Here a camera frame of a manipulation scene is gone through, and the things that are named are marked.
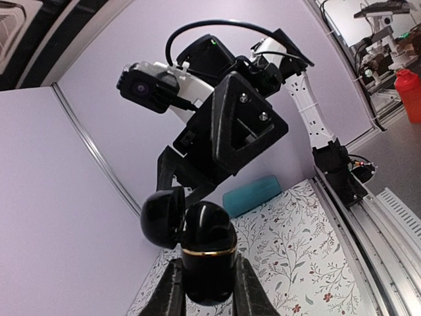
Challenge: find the right aluminium post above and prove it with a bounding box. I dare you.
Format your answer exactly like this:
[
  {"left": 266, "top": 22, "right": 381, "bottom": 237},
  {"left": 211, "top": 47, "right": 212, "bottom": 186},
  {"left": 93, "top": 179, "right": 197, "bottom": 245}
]
[{"left": 50, "top": 82, "right": 141, "bottom": 219}]

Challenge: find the floral tablecloth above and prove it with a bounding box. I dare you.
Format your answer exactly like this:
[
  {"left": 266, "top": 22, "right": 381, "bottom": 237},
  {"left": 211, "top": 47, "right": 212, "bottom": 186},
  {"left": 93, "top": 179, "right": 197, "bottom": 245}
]
[{"left": 126, "top": 177, "right": 366, "bottom": 316}]

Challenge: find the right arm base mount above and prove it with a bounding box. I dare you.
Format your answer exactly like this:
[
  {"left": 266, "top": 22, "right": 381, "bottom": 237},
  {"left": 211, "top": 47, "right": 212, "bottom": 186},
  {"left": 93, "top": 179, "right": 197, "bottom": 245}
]
[{"left": 312, "top": 140, "right": 377, "bottom": 208}]

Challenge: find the teal cup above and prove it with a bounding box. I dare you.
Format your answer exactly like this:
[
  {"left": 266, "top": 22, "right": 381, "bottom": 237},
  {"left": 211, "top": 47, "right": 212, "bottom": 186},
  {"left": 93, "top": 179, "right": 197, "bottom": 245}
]
[{"left": 222, "top": 175, "right": 282, "bottom": 218}]

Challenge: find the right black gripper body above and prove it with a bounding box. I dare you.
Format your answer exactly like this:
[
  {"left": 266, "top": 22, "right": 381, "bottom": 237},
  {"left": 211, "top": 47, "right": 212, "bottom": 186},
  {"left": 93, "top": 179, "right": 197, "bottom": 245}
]
[{"left": 173, "top": 96, "right": 233, "bottom": 184}]

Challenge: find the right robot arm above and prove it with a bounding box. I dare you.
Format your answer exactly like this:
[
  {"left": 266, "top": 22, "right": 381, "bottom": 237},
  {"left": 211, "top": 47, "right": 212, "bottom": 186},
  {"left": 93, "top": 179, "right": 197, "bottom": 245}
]
[{"left": 157, "top": 30, "right": 367, "bottom": 207}]

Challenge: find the black earbud charging case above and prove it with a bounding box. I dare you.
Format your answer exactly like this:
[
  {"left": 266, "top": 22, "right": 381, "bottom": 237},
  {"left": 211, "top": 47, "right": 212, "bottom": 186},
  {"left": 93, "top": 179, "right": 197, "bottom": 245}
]
[{"left": 141, "top": 186, "right": 237, "bottom": 306}]

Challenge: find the red object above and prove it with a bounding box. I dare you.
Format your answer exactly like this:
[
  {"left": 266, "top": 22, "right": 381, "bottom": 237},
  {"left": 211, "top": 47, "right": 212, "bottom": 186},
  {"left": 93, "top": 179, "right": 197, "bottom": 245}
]
[{"left": 394, "top": 69, "right": 420, "bottom": 124}]

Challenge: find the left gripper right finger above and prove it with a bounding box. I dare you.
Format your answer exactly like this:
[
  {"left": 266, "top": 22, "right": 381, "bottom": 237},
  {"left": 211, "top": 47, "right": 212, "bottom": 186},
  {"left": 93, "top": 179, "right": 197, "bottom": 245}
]
[{"left": 233, "top": 254, "right": 280, "bottom": 316}]

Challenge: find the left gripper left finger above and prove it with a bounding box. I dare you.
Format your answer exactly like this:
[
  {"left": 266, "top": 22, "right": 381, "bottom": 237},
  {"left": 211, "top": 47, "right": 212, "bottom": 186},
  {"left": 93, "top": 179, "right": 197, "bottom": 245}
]
[{"left": 139, "top": 259, "right": 184, "bottom": 316}]

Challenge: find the front aluminium rail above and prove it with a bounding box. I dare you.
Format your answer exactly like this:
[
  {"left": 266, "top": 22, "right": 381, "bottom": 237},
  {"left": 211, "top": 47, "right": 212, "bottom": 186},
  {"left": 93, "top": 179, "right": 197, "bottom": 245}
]
[{"left": 310, "top": 176, "right": 420, "bottom": 315}]

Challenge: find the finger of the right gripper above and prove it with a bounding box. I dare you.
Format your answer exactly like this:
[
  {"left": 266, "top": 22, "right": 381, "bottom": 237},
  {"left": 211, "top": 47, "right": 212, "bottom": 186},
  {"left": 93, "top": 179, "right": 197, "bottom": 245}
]
[
  {"left": 210, "top": 72, "right": 288, "bottom": 174},
  {"left": 156, "top": 146, "right": 216, "bottom": 206}
]

